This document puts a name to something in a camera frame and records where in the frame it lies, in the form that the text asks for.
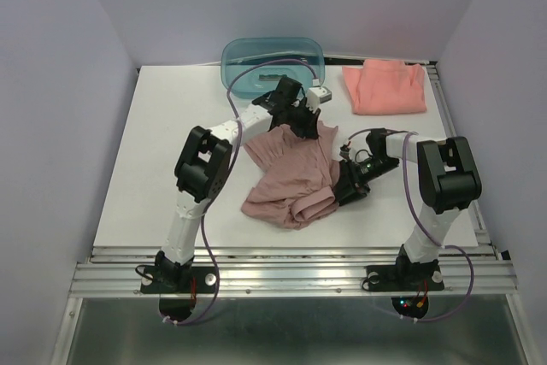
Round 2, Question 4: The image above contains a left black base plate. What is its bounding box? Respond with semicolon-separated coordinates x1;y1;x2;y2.
136;265;217;296

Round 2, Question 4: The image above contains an aluminium rail frame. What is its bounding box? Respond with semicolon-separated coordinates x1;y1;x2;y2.
52;65;543;364

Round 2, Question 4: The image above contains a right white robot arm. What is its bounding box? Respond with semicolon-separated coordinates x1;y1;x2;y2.
333;128;482;288

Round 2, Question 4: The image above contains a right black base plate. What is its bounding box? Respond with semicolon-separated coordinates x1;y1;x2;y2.
361;265;444;293

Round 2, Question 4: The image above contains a teal plastic basin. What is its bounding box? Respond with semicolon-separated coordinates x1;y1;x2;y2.
221;37;325;99

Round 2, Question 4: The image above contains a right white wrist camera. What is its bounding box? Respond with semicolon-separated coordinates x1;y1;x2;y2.
339;142;355;161

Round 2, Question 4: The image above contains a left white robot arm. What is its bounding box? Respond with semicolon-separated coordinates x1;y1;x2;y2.
151;76;332;292

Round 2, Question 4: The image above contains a folded coral pink skirt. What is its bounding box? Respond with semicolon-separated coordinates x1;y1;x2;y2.
342;59;426;115

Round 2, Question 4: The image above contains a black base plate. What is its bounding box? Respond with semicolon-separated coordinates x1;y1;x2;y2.
136;265;217;296
361;265;444;293

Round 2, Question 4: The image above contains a dusty pink ruffled skirt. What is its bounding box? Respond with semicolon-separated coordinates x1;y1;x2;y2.
241;121;340;230

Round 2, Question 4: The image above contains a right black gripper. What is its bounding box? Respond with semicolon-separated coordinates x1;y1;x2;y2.
331;156;398;205

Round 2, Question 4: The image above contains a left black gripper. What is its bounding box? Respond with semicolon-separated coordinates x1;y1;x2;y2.
285;100;321;140

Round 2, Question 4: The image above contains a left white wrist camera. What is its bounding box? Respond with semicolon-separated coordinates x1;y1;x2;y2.
305;85;332;113

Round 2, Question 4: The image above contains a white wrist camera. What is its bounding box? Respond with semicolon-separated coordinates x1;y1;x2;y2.
339;142;355;161
305;85;332;113

